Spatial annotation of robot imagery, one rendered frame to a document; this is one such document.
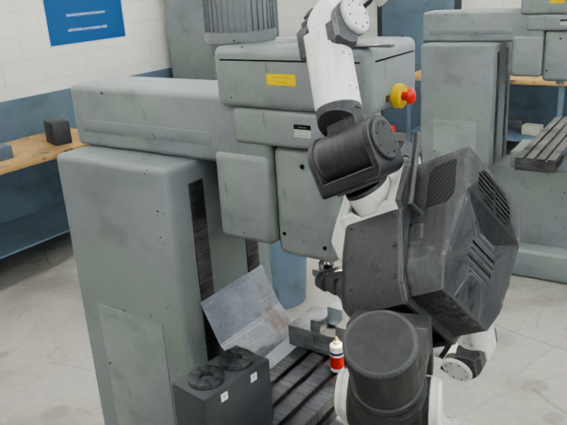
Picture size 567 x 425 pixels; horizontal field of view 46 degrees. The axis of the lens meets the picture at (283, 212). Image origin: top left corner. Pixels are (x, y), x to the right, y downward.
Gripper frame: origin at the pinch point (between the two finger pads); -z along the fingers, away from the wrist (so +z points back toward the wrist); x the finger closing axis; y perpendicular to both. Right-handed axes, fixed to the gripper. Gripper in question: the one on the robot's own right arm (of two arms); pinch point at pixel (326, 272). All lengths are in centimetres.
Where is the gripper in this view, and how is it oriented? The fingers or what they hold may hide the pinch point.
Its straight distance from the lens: 194.4
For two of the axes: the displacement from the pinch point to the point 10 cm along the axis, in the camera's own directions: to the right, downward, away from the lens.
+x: -8.6, 2.2, -4.6
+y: 0.6, 9.4, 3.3
